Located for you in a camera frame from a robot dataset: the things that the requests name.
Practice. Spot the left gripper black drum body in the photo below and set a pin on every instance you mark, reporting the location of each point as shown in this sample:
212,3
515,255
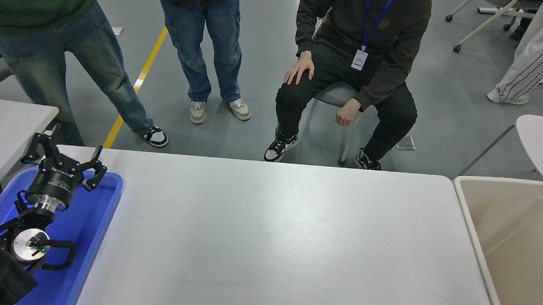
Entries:
53,183

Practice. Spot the seated person's right hand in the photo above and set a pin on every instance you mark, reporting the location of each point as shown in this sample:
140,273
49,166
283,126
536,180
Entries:
300,70

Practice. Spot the seated person's left hand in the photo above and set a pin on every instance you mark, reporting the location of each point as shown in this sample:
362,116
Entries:
348,112

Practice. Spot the white side table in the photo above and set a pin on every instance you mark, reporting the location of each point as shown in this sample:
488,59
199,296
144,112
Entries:
10,125

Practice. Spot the blue plastic tray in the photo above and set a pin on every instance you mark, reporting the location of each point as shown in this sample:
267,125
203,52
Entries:
88,236

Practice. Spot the standing person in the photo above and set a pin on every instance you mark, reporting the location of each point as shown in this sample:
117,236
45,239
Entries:
203,32
54,41

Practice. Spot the grey chair with white legs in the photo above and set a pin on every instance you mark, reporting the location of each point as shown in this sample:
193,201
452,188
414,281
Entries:
334,93

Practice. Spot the seated person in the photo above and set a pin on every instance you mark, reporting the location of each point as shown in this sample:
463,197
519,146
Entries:
339,24

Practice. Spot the metal floor socket plate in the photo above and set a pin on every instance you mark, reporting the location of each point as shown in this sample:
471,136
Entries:
407,143

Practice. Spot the large pale bin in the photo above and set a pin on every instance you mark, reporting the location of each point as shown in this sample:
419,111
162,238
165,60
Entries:
503,251

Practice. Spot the white-framed office chair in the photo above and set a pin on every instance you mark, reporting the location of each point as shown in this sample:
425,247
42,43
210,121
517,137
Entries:
498,9

